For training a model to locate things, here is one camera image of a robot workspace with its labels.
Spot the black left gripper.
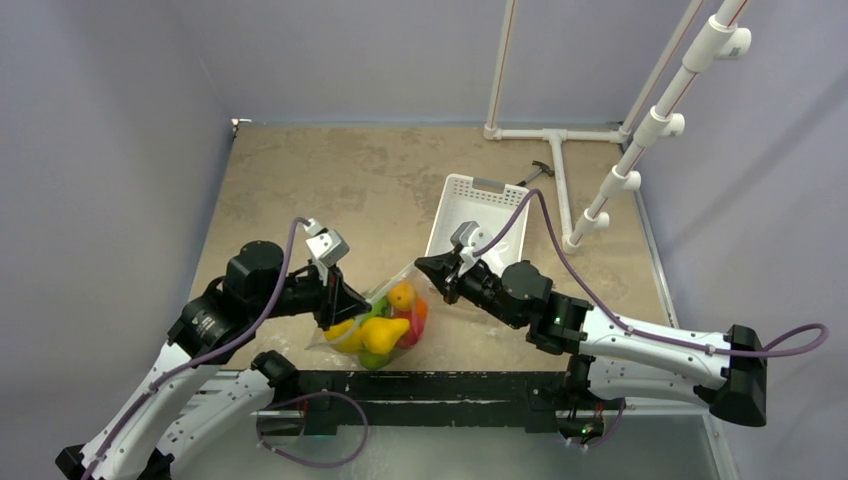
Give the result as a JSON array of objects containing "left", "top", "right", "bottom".
[{"left": 251, "top": 257, "right": 371, "bottom": 330}]

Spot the yellow mango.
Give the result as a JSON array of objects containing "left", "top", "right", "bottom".
[{"left": 323, "top": 319, "right": 363, "bottom": 354}]

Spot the orange fruit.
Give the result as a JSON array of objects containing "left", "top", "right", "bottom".
[{"left": 414, "top": 298, "right": 429, "bottom": 322}]

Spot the green ridged squash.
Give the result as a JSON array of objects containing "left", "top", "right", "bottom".
[{"left": 363, "top": 296, "right": 392, "bottom": 322}]

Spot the yellow bell pepper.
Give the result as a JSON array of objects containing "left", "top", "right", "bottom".
[{"left": 361, "top": 317, "right": 409, "bottom": 354}]

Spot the clear zip top bag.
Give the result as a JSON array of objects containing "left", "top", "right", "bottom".
[{"left": 307, "top": 264, "right": 433, "bottom": 371}]

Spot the green lime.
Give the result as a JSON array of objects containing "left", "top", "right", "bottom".
[{"left": 358, "top": 350, "right": 392, "bottom": 371}]

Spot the red apple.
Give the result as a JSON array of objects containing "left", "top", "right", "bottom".
[{"left": 395, "top": 310, "right": 428, "bottom": 349}]

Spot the white plastic basket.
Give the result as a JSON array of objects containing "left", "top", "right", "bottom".
[{"left": 426, "top": 174, "right": 528, "bottom": 269}]

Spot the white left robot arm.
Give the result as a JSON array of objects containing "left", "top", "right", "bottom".
[{"left": 55, "top": 229, "right": 368, "bottom": 479}]

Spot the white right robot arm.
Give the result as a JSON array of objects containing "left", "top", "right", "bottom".
[{"left": 413, "top": 252, "right": 768, "bottom": 427}]

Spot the black hammer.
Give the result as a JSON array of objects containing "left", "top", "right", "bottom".
[{"left": 516, "top": 161, "right": 555, "bottom": 187}]

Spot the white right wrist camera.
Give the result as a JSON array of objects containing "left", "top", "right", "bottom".
[{"left": 450, "top": 221, "right": 493, "bottom": 266}]

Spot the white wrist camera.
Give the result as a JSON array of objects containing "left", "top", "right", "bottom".
[
  {"left": 450, "top": 221, "right": 493, "bottom": 266},
  {"left": 304, "top": 218, "right": 350, "bottom": 268}
]

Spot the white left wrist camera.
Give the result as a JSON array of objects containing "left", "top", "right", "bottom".
[{"left": 304, "top": 218, "right": 350, "bottom": 268}]

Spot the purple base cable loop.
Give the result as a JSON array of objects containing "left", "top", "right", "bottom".
[{"left": 255, "top": 389, "right": 370, "bottom": 470}]

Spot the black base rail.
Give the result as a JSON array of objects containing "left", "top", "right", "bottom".
[{"left": 142, "top": 368, "right": 722, "bottom": 439}]

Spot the white pvc pipe frame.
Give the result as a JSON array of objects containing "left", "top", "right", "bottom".
[{"left": 483, "top": 0, "right": 752, "bottom": 254}]

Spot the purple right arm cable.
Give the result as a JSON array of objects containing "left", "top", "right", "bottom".
[{"left": 473, "top": 188, "right": 831, "bottom": 359}]

